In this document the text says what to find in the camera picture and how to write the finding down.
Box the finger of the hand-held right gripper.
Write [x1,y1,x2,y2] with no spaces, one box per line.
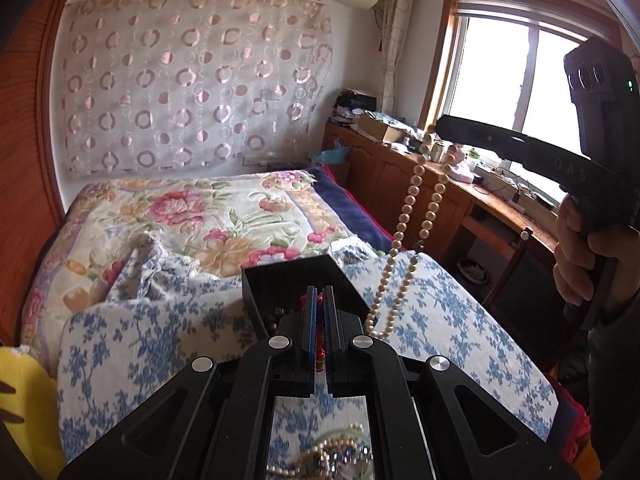
[436,114,536,162]

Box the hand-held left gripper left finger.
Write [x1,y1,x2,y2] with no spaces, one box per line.
[57,286,321,480]

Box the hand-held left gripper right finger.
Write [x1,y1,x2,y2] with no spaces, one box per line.
[322,285,581,480]

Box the red bead bracelet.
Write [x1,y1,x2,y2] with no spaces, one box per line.
[300,295,328,373]

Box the black jewelry box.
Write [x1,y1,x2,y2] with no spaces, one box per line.
[241,254,371,341]

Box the pearl necklace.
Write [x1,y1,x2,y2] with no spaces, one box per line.
[365,130,448,341]

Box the person's right hand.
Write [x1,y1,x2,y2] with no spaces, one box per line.
[552,195,640,311]

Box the wooden-framed window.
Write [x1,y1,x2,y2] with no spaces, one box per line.
[420,0,626,206]

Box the cardboard box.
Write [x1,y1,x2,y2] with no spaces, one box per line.
[356,111,407,143]

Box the wooden cabinet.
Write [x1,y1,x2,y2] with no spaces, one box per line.
[322,120,558,311]

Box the beige window curtain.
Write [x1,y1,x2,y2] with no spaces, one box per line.
[377,0,418,106]

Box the dark blue blanket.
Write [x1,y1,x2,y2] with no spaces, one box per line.
[307,165,396,256]

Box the pile of dark clothes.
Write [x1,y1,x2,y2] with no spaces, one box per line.
[332,91,378,126]

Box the blue plastic bag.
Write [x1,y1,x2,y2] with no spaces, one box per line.
[309,142,351,166]

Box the pink floral blanket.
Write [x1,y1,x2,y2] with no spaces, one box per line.
[20,169,386,361]

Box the blue floral bed sheet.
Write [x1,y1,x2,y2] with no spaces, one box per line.
[57,237,560,466]

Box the crumpled blue floral cloth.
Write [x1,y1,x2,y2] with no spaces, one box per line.
[100,232,241,311]

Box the yellow plush toy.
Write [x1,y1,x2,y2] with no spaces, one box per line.
[0,345,66,480]

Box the circle-patterned wall cloth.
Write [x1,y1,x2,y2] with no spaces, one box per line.
[62,0,335,176]

